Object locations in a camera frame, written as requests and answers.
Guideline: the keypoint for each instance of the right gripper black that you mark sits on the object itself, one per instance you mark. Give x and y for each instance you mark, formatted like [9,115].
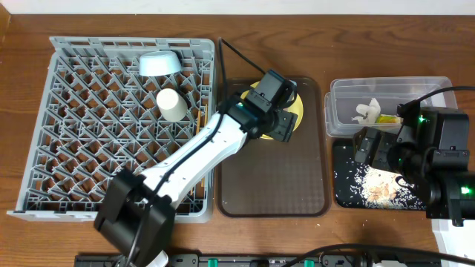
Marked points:
[371,149]

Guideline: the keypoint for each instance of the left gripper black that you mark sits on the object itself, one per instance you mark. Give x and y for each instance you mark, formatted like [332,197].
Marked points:
[286,127]

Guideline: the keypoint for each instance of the yellow green snack wrapper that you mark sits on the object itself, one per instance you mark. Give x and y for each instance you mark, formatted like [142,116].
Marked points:
[388,119]

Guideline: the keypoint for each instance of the white tissue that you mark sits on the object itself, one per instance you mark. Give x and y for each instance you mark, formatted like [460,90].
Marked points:
[368,114]

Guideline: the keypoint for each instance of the cream cup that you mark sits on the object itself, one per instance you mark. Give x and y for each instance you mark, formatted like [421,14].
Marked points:
[172,105]

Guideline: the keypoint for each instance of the light blue bowl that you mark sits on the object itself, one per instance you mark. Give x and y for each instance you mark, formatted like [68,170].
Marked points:
[159,63]

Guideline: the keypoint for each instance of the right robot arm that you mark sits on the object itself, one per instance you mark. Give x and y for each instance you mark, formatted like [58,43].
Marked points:
[430,154]

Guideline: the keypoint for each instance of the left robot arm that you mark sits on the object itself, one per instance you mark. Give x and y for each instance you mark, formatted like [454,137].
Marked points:
[138,212]

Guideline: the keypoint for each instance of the black waste tray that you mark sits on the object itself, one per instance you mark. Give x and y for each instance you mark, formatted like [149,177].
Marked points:
[345,185]

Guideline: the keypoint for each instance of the grey dishwasher rack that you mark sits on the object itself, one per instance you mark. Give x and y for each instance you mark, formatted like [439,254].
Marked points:
[98,115]

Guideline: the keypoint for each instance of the yellow plate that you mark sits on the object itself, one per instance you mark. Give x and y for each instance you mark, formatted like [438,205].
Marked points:
[296,108]

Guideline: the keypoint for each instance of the spilled rice pile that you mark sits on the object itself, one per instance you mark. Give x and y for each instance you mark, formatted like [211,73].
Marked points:
[378,189]

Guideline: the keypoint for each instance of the clear plastic container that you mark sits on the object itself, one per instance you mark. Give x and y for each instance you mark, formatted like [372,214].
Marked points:
[346,94]

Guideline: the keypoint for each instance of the brown plastic serving tray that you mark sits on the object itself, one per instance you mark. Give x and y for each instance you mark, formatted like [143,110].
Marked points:
[268,178]

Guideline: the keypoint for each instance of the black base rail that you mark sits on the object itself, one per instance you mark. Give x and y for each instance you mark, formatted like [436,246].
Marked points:
[194,260]

